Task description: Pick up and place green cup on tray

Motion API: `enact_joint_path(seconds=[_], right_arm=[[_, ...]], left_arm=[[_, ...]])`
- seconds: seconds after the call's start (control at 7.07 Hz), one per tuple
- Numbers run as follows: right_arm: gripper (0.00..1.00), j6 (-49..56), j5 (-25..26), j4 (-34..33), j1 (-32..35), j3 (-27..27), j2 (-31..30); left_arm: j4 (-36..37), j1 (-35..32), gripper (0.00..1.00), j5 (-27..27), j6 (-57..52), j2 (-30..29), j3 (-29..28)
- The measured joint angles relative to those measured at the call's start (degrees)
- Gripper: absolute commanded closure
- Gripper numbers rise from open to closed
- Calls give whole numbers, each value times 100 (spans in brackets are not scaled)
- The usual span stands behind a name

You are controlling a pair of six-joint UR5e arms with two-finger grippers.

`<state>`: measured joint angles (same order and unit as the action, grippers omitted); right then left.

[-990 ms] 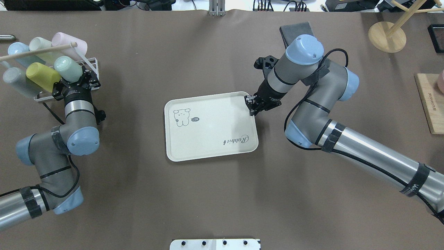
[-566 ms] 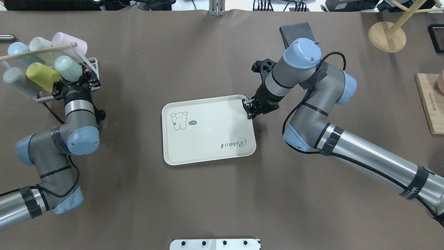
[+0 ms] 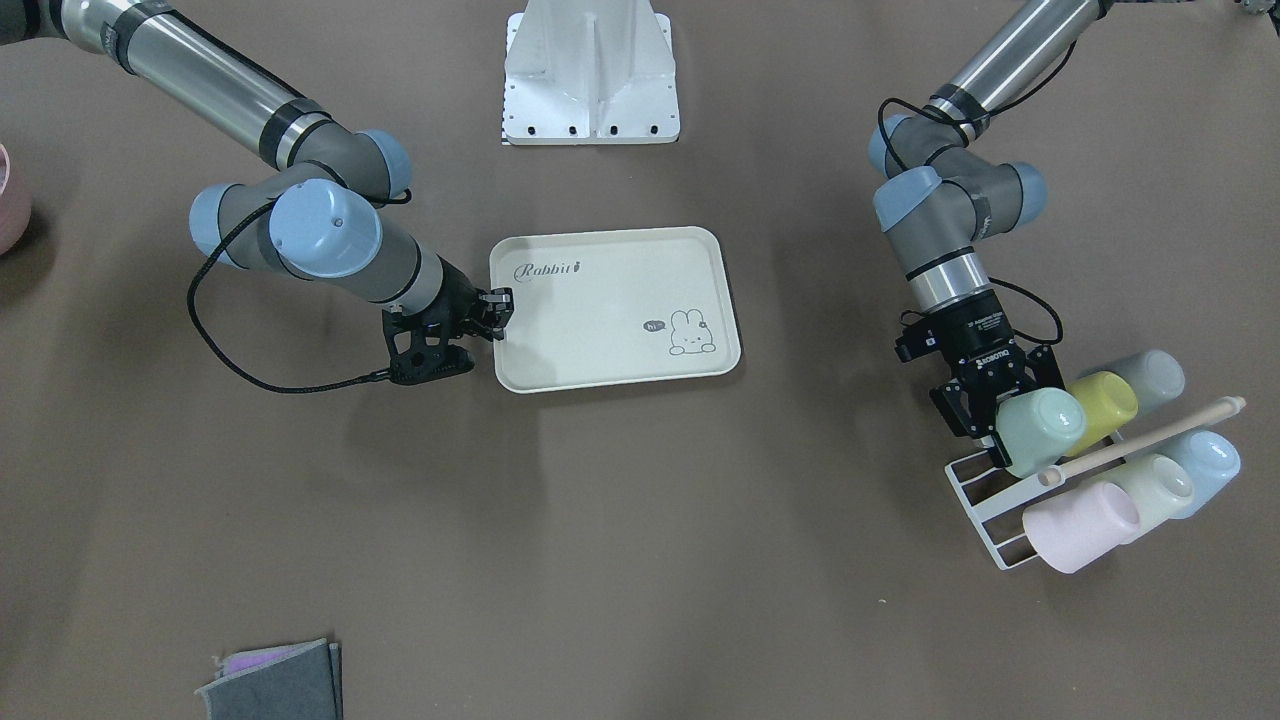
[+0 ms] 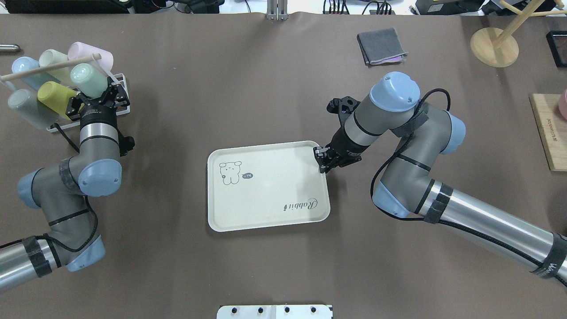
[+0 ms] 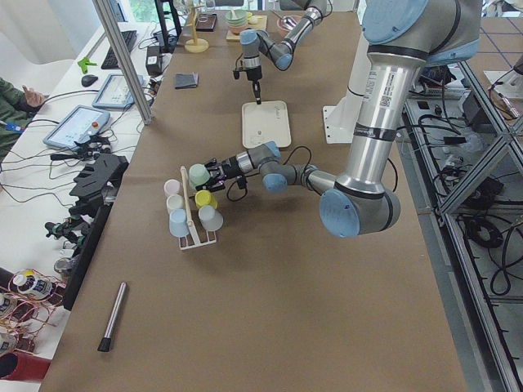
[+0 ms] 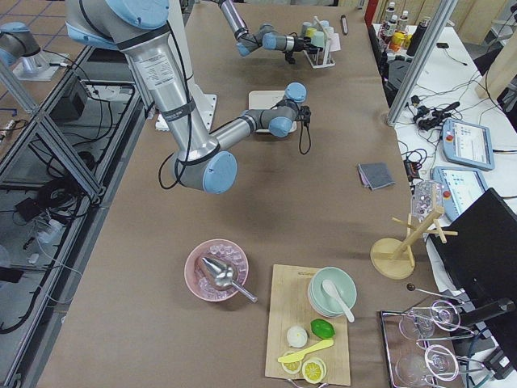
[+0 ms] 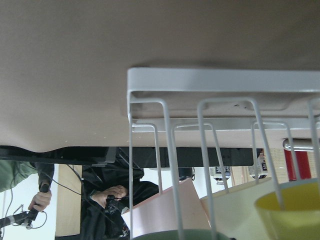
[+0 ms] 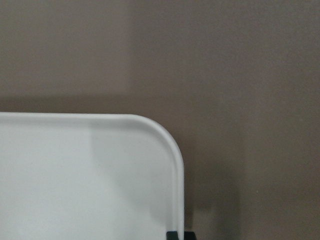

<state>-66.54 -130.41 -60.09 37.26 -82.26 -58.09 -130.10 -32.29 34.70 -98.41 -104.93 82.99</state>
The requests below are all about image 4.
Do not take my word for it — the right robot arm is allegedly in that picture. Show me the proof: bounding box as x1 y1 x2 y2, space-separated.
314 71 566 285

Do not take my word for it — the cream rabbit print tray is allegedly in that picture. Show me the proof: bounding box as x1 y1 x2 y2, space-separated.
207 141 330 232

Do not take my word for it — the light blue cup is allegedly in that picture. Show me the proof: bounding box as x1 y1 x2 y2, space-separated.
11 57 49 92

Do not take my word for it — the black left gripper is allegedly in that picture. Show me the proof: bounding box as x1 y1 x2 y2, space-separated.
66 79 130 129

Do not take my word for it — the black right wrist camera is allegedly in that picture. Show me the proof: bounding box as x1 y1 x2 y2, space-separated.
326 96 360 126

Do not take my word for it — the black tray at edge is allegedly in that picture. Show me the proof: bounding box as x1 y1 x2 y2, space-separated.
545 31 567 67

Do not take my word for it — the wooden mug tree stand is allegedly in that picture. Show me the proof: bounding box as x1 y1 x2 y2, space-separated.
470 0 567 67

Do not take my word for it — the pink bowl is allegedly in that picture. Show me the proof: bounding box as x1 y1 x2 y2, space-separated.
557 89 567 120

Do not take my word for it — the silver metal cylinder tool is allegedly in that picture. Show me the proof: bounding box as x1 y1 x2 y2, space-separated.
0 44 22 53

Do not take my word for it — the folded grey cloth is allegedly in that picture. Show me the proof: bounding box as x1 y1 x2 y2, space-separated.
357 27 408 66

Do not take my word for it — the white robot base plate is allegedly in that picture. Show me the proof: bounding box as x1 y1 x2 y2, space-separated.
216 303 334 319

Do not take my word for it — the cream white cup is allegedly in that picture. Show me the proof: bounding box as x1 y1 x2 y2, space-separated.
39 49 74 87

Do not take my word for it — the white wire cup rack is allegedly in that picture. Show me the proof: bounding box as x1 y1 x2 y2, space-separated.
46 73 132 133

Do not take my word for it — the pink cup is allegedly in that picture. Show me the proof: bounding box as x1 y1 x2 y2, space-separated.
67 42 115 79

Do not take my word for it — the grey cup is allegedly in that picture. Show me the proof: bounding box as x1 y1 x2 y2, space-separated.
8 89 59 130

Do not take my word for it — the aluminium frame post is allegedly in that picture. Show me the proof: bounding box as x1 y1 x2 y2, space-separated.
266 0 289 21

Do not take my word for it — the bamboo cutting board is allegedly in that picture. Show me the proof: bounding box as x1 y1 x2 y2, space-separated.
530 93 567 172

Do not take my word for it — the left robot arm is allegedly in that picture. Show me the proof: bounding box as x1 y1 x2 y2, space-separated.
0 78 135 292

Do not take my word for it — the mint green cup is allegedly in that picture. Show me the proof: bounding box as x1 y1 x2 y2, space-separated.
70 63 108 98

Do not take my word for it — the yellow cup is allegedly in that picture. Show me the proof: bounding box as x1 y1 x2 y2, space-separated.
37 81 77 120

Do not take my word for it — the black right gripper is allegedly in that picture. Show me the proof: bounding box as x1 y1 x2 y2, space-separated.
313 128 363 174

